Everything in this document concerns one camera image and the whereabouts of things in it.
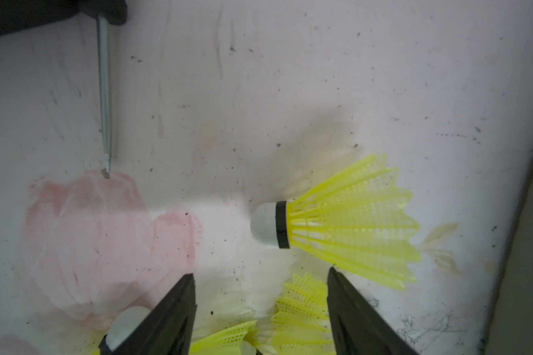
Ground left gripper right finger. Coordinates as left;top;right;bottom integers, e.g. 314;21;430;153
327;268;417;355

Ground grey plastic storage box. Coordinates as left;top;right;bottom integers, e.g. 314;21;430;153
484;161;533;354

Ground yellow shuttlecock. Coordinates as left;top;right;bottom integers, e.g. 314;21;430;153
93;306;150;355
250;154;421;290
189;320;257;355
270;273;336;355

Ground black handled screwdriver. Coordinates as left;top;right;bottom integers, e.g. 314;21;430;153
78;0;128;179

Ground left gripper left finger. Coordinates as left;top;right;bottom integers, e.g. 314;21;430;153
112;274;197;355

